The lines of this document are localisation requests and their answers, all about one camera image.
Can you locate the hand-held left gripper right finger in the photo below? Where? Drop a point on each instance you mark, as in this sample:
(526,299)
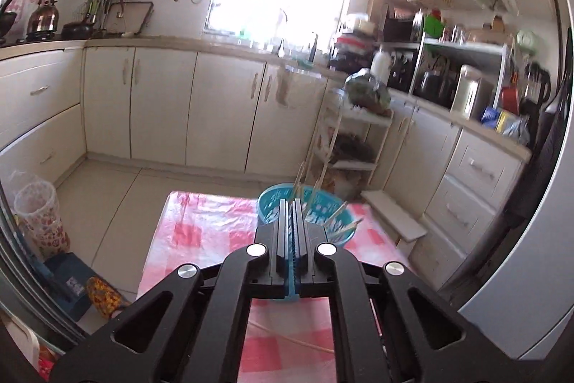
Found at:
(298,239)

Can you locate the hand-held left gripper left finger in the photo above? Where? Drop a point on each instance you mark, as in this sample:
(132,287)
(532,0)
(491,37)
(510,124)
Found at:
(283,239)

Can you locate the teal patterned plastic basket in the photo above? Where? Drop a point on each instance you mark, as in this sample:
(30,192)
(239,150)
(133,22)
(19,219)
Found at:
(272,200)

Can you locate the wooden chopstick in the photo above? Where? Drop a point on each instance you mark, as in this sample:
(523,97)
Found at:
(321,179)
(291,337)
(349,226)
(299,182)
(338,213)

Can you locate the pink checked tablecloth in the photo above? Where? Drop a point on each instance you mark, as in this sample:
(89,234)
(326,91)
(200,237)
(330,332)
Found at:
(202,230)

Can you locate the white step stool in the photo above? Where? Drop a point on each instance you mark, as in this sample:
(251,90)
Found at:
(394,217)

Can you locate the white trolley rack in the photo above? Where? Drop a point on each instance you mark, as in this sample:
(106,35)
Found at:
(347,149)

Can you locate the clear hanging plastic bag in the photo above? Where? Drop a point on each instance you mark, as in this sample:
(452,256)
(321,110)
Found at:
(282,89)

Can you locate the cream base cabinet run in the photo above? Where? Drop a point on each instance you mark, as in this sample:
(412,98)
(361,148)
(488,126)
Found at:
(202,109)

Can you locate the bag of green vegetables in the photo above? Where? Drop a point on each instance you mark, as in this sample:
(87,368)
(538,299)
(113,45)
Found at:
(367,92)

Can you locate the cream base cabinet with drawers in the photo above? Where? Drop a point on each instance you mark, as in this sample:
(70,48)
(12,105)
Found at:
(462,194)

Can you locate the yellow patterned slipper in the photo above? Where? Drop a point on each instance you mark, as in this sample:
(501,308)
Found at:
(103,297)

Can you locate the white thermos jug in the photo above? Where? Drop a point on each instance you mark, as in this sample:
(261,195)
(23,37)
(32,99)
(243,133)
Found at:
(381,67)

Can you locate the black slim tap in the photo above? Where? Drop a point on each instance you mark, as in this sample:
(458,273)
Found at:
(312,47)

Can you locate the chrome sink faucet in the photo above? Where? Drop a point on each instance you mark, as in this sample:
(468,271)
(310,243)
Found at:
(282,34)

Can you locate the black rice cooker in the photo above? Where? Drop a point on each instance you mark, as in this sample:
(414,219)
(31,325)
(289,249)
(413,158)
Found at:
(432,83)

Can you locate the stack of pots and dishes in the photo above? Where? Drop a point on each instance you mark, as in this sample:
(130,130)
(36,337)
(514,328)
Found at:
(354,38)

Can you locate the dark blue box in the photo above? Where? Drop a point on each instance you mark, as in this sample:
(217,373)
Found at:
(67,280)

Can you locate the beige electric water boiler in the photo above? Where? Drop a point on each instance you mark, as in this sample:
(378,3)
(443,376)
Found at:
(468,92)

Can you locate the white refrigerator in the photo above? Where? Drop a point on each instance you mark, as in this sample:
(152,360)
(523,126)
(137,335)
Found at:
(529,275)

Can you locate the black microwave oven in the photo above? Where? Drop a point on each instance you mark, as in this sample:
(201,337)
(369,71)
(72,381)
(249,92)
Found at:
(399,28)

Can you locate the blue and yellow packet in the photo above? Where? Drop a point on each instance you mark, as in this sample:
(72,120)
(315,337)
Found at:
(502,122)

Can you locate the white counter shelf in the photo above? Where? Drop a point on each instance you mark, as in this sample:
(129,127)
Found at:
(464,60)

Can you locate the floral bin with plastic bag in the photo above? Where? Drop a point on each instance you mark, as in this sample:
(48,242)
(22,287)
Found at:
(38,221)

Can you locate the green cutting board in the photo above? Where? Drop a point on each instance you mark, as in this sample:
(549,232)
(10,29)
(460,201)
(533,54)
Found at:
(432,26)

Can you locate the red pan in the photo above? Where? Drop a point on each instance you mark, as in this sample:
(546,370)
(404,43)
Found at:
(509,100)

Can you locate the black appliance with knobs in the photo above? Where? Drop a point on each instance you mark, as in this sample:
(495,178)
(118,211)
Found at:
(540,149)

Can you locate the dark framed cutting board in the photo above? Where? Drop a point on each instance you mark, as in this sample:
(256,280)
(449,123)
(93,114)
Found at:
(130,17)

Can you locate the cream drawer cabinet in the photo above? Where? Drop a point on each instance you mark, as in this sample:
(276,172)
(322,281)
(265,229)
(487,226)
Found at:
(38,109)

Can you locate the black blender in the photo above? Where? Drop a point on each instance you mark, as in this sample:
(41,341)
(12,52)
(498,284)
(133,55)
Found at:
(536,82)

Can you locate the black cooking pot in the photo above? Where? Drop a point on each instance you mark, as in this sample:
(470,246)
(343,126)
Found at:
(76,29)

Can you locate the pale green small appliance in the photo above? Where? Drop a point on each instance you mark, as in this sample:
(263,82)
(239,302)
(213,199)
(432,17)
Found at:
(527,39)

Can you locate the black gas stove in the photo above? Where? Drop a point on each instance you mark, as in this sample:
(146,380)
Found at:
(38,36)

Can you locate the steel kettle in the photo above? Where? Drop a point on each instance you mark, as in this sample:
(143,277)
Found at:
(43,17)

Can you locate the black wok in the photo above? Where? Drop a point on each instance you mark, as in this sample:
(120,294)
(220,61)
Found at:
(5,20)

